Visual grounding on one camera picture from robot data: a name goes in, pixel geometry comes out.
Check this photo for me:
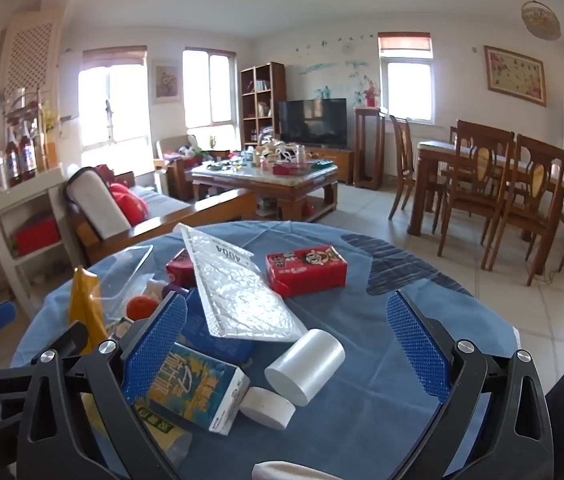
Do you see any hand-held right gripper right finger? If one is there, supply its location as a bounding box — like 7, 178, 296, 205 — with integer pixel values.
384, 289, 555, 480

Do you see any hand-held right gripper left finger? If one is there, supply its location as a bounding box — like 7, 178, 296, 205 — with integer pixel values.
17, 290, 190, 480

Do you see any orange ball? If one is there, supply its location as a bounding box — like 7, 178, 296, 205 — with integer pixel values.
126, 295, 160, 322

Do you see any blue tissue pack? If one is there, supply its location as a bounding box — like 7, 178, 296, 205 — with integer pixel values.
179, 287, 258, 366

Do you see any white round disc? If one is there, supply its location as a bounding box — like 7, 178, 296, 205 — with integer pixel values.
238, 386, 297, 431

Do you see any yellow plastic bag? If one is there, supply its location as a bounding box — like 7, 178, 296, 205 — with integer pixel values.
68, 266, 109, 343

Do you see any blue yellow carton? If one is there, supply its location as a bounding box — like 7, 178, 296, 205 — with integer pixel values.
132, 342, 252, 436

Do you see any purple bottle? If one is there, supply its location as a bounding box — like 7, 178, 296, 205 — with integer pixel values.
144, 280, 192, 303

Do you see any green gum pack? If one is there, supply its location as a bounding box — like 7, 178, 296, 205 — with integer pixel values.
132, 402, 194, 468

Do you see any blue patterned tablecloth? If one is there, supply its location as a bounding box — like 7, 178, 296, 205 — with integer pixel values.
12, 220, 520, 480

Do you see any clear plastic container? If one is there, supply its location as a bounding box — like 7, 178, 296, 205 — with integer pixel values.
87, 244, 155, 321

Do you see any small red box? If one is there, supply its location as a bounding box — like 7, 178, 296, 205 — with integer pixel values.
165, 248, 198, 288

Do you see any red storage box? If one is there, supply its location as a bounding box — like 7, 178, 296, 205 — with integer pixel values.
13, 215, 61, 256

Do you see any white plastic roll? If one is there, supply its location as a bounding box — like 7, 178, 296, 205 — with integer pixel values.
264, 329, 347, 407

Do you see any white shelf unit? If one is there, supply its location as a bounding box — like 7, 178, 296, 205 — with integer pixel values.
0, 166, 93, 306

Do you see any large red cartoon carton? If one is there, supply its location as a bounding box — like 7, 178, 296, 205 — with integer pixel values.
265, 245, 349, 298

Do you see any white black-edged cushion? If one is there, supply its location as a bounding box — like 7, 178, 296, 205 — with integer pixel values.
64, 166, 133, 241

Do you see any wooden sofa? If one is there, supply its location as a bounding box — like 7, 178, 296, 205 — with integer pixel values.
64, 165, 258, 263

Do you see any red cushion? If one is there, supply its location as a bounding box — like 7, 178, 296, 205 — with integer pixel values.
108, 182, 149, 227

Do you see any glass liquor bottle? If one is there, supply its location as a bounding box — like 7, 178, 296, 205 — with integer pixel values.
4, 125, 22, 186
18, 120, 38, 178

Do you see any wooden dining chair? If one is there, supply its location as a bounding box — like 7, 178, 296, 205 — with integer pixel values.
482, 133, 564, 273
388, 115, 445, 221
437, 120, 515, 258

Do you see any wooden armchair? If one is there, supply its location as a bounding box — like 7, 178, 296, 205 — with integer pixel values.
153, 135, 203, 198

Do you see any wooden dining table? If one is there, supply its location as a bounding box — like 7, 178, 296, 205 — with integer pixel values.
407, 140, 564, 238

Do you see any wooden television stand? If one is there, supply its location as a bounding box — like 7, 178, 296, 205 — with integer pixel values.
312, 147, 355, 186

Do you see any tall wooden side stand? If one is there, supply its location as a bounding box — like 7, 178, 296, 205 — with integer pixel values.
353, 106, 388, 191

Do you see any wooden coffee table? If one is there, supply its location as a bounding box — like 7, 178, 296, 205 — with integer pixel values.
184, 162, 339, 223

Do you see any assorted coffee table clutter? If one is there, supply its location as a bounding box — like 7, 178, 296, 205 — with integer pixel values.
202, 135, 335, 176

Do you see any wide bright window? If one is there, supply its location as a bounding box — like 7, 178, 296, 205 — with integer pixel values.
78, 47, 153, 161

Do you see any black television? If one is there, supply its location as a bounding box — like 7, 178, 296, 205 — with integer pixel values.
278, 98, 348, 150

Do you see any red flower vase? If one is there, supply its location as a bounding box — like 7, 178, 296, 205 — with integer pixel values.
362, 75, 379, 108

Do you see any white lattice cabinet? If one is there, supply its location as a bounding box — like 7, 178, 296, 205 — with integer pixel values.
0, 10, 65, 111

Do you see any small window with blind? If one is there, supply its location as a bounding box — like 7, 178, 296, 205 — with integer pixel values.
378, 32, 435, 125

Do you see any narrow bright window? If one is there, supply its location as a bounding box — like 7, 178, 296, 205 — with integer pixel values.
182, 47, 238, 131

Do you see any wooden bookshelf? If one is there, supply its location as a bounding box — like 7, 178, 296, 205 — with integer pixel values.
240, 62, 287, 151

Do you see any small framed flower picture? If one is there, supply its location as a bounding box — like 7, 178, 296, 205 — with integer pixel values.
152, 61, 183, 106

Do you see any large framed floral picture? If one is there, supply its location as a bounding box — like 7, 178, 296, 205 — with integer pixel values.
483, 45, 548, 108

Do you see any gold pendant lamp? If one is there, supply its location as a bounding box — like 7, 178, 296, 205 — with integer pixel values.
519, 0, 562, 41

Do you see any metal wire rack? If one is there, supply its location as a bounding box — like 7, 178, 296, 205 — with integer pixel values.
2, 87, 45, 126

